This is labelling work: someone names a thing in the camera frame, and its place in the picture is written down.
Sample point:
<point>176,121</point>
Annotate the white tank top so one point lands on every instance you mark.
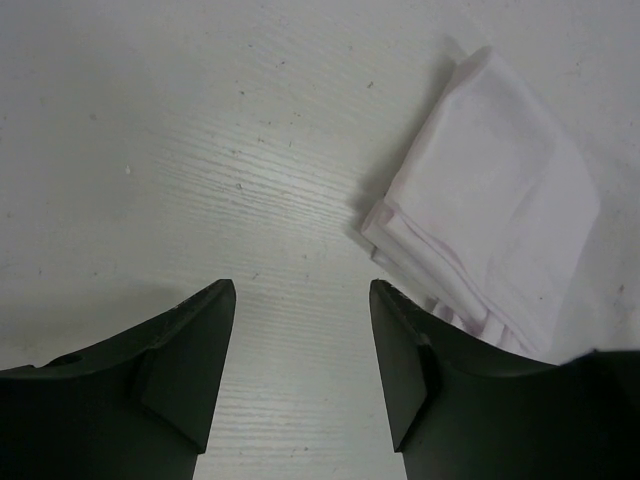
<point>490,210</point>

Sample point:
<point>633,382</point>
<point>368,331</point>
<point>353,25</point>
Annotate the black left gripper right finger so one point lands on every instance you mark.
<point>459,408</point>

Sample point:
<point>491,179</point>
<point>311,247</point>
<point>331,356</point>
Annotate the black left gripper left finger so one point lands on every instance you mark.
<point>138,405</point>

